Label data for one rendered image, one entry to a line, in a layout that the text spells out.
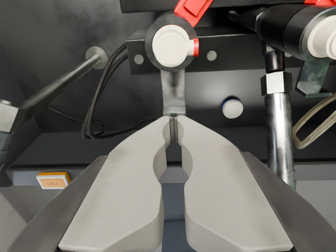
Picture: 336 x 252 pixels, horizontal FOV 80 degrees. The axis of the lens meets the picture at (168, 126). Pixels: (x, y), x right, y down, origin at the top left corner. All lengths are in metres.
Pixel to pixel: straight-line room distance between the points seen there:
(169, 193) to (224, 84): 0.48
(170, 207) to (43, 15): 0.61
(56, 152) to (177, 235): 0.44
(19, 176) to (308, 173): 0.50
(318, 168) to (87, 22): 0.45
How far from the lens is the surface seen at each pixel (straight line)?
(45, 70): 0.46
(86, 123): 0.23
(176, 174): 0.36
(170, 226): 0.73
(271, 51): 0.18
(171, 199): 0.75
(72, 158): 0.42
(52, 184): 0.42
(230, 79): 0.41
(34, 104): 0.23
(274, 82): 0.17
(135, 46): 0.23
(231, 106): 0.41
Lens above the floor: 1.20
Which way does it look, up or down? 58 degrees down
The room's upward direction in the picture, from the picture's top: 177 degrees counter-clockwise
